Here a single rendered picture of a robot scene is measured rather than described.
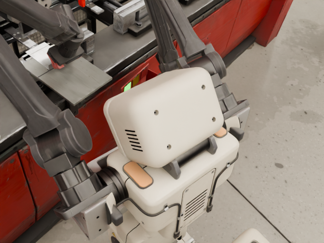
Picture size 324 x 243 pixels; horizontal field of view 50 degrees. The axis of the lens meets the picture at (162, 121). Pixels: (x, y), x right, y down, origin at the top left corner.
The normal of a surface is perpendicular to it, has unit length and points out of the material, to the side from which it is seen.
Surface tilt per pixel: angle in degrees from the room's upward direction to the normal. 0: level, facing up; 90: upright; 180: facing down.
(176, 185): 17
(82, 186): 37
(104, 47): 0
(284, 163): 0
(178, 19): 32
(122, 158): 8
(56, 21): 49
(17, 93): 69
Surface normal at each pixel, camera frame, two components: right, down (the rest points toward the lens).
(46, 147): -0.20, 0.04
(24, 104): 0.02, 0.48
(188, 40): 0.01, -0.15
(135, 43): 0.13, -0.64
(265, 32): -0.61, 0.55
